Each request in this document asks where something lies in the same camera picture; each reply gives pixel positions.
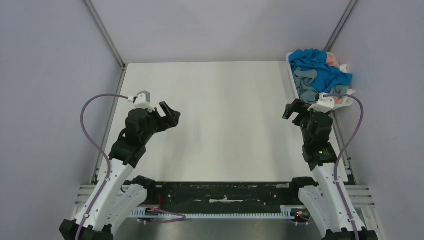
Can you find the grey blue t shirt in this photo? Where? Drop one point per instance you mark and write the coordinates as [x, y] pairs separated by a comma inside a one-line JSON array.
[[303, 80]]

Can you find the pink t shirt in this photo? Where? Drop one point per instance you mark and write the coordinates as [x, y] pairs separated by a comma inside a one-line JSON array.
[[333, 62]]

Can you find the white laundry basket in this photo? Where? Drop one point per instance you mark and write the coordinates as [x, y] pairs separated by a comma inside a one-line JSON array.
[[347, 102]]

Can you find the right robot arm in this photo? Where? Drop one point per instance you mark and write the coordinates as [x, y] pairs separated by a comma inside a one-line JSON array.
[[324, 194]]

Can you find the white cable duct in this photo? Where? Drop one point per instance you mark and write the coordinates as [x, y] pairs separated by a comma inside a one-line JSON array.
[[284, 213]]

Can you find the white t shirt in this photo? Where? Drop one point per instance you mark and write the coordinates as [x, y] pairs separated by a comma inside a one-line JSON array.
[[345, 87]]

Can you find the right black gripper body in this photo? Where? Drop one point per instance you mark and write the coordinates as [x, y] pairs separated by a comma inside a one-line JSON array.
[[301, 114]]

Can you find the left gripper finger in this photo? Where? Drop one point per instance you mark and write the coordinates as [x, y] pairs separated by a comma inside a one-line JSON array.
[[155, 115], [171, 118]]

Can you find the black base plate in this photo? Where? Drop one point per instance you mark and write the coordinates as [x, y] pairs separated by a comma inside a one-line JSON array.
[[221, 197]]

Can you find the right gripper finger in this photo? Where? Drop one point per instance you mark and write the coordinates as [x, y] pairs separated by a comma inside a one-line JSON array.
[[298, 121], [297, 106]]

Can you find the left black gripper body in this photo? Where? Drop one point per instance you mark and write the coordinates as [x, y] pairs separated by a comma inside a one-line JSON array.
[[155, 126]]

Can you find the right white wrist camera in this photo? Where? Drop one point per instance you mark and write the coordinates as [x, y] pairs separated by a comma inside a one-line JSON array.
[[324, 104]]

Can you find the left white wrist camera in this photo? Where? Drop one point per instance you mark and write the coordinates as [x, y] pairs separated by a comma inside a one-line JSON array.
[[142, 100]]

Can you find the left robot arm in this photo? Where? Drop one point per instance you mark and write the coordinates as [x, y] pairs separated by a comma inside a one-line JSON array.
[[104, 212]]

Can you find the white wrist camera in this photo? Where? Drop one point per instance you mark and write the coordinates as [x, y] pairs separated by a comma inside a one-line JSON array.
[[324, 104], [142, 100]]

